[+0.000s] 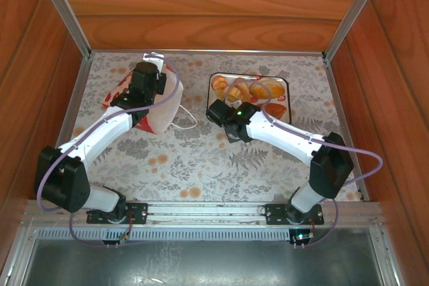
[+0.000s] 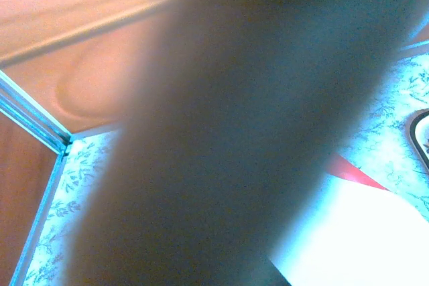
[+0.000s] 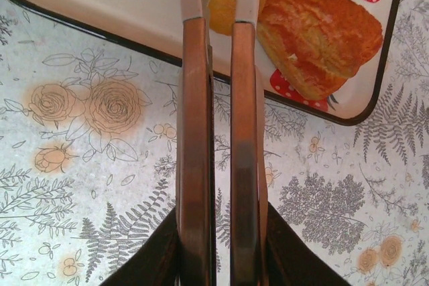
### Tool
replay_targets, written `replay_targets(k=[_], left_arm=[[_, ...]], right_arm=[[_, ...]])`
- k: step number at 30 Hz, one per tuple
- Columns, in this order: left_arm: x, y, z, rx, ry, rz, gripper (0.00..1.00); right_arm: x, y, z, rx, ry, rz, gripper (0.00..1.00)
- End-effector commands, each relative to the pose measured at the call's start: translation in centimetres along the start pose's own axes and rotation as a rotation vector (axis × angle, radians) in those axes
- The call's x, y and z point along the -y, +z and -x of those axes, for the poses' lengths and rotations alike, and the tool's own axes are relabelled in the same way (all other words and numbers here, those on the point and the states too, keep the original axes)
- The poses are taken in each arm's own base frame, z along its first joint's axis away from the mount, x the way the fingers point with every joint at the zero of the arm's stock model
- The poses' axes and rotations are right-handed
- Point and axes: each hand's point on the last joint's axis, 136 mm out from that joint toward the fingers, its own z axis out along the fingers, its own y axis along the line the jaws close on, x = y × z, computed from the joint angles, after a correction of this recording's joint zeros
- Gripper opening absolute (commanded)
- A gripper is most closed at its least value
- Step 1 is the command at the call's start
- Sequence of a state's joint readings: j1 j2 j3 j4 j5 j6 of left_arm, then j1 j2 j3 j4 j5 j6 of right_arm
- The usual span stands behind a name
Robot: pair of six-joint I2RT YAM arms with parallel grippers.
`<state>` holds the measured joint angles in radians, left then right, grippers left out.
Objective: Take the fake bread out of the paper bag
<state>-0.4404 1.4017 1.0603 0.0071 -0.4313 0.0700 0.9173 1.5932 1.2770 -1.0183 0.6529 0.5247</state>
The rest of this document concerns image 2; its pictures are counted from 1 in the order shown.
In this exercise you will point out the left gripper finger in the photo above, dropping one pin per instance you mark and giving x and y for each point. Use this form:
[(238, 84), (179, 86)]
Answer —
[(218, 132)]

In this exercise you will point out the red and white paper bag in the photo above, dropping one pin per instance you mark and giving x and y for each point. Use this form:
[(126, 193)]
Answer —
[(352, 232)]

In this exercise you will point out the strawberry print tray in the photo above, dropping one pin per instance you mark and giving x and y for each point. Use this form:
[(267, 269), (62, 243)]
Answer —
[(423, 132)]

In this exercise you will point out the floral tablecloth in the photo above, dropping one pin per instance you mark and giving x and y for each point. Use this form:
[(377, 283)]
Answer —
[(385, 125)]

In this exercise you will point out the aluminium left frame post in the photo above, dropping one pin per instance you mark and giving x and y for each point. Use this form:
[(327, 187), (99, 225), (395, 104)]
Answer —
[(33, 112)]

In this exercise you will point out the aluminium left side rail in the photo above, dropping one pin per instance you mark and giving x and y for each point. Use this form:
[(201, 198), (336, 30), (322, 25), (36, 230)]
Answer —
[(37, 219)]

